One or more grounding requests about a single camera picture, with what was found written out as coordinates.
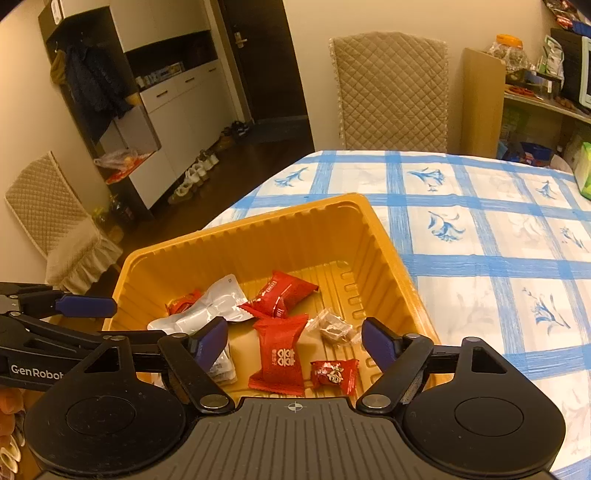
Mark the small red twisted candy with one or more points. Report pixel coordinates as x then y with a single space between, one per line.
182 303

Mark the beige chair with skirted cover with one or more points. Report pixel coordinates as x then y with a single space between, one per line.
51 207

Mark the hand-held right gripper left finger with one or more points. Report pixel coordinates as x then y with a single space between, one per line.
212 339

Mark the quilted beige chair back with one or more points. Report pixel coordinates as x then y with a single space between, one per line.
392 92

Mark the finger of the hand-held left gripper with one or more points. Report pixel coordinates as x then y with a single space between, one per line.
85 307
51 330

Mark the dark oil bottle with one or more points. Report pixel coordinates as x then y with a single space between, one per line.
121 212

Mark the blue checked tablecloth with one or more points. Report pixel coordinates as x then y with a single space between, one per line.
485 230

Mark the wooden shelf unit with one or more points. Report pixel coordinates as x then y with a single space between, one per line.
545 103

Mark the dark blue jacket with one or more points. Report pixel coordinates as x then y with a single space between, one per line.
92 92

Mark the white foil snack packet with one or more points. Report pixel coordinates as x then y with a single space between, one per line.
203 309

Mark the red board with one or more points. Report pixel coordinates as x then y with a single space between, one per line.
124 176

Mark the clear plastic bag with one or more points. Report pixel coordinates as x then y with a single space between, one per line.
115 159

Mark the row of shoes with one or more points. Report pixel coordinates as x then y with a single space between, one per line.
198 170

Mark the red candy with figure print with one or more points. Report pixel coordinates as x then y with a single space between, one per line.
332 376

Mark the clear brown candy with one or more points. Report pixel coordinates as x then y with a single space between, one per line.
332 327

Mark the green tissue box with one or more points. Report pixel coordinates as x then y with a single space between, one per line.
584 170

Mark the blue box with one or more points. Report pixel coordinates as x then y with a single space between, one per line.
531 152

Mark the white cabinet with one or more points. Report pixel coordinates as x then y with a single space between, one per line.
184 115

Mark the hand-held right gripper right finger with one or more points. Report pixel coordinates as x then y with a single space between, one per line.
376 346

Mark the large red pillow snack pouch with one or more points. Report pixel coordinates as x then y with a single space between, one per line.
279 355

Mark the orange plastic tray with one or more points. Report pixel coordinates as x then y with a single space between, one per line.
300 240

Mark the clear jar orange lid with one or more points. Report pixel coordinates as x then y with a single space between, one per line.
508 53

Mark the clear packet of dark snack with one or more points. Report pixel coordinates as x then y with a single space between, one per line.
226 370

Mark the dark wooden door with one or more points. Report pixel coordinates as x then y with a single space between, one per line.
268 69

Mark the dark coat rack cabinet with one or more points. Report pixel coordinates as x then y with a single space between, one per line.
51 32

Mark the brown cardboard board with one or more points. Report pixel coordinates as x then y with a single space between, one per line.
482 101

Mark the red square candy packet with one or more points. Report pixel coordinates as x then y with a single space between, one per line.
281 293

